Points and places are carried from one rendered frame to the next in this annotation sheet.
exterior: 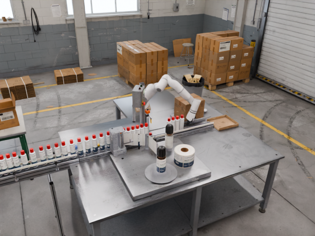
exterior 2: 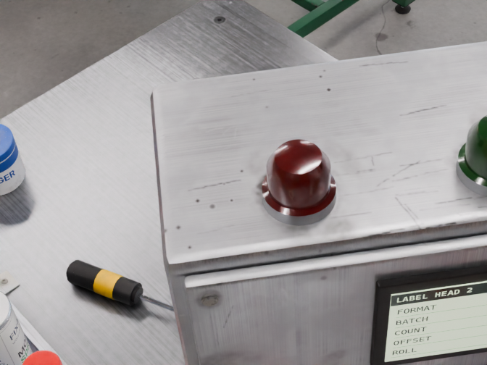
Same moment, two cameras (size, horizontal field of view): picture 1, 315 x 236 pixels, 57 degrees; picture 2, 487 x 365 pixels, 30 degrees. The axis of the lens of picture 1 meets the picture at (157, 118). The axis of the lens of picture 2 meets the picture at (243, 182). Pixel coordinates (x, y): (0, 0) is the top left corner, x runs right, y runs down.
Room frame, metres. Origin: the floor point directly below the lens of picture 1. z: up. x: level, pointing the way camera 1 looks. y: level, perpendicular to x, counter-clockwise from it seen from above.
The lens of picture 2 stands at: (2.69, -0.01, 1.72)
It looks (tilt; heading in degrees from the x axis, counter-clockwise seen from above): 48 degrees down; 78
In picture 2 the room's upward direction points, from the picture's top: 6 degrees counter-clockwise
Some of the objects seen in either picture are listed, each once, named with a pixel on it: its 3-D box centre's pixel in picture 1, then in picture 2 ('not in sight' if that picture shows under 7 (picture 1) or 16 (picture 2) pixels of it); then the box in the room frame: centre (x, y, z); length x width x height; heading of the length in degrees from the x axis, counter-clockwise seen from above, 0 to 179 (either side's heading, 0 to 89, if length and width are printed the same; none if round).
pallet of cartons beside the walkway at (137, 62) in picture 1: (141, 63); not in sight; (6.74, 0.41, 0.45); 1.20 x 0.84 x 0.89; 28
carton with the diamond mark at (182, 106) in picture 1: (189, 108); not in sight; (3.31, -0.40, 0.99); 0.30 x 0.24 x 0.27; 121
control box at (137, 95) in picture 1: (138, 96); (372, 289); (2.78, 0.20, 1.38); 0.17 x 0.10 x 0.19; 171
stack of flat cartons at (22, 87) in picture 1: (17, 88); not in sight; (5.79, 3.06, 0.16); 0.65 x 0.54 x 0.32; 121
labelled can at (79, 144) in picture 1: (79, 146); not in sight; (2.41, 0.78, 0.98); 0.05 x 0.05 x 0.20
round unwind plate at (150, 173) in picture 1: (161, 172); not in sight; (2.14, -0.04, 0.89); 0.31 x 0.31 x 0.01
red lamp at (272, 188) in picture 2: not in sight; (298, 174); (2.75, 0.19, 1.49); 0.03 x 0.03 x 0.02
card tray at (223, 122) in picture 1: (222, 122); not in sight; (3.20, -0.83, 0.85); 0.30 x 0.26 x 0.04; 116
